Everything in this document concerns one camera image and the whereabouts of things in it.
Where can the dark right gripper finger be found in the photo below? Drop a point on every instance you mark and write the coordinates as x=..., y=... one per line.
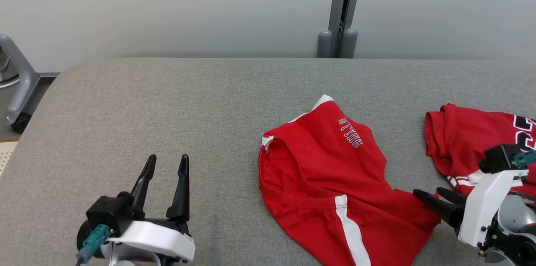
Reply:
x=444, y=211
x=456, y=198

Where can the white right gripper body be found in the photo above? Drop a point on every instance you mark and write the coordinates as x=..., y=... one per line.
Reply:
x=481, y=207

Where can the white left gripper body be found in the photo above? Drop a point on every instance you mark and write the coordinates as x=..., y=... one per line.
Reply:
x=159, y=236

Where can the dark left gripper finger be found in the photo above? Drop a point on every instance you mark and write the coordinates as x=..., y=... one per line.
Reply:
x=142, y=190
x=181, y=199

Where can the red jersey with white sleeves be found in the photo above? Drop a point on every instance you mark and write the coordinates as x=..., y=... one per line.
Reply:
x=469, y=140

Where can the red shorts with white stripe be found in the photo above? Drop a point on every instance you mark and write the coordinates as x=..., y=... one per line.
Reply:
x=326, y=153

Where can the grey fabric sofa seat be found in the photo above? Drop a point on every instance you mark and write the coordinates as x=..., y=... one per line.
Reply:
x=167, y=111

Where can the beige perforated laundry basket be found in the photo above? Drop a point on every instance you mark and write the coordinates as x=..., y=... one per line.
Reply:
x=6, y=155

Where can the grey wheeled stand leg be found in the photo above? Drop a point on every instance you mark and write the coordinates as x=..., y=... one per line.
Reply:
x=23, y=77

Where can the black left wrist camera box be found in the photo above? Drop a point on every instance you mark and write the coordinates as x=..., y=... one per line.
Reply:
x=109, y=213

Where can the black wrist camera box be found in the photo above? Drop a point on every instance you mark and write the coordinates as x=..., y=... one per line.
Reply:
x=109, y=213
x=500, y=158

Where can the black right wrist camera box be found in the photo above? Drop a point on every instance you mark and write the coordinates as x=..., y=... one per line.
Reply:
x=500, y=158

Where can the grey cylindrical post cap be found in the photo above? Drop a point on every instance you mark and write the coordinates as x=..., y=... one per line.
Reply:
x=349, y=44
x=325, y=44

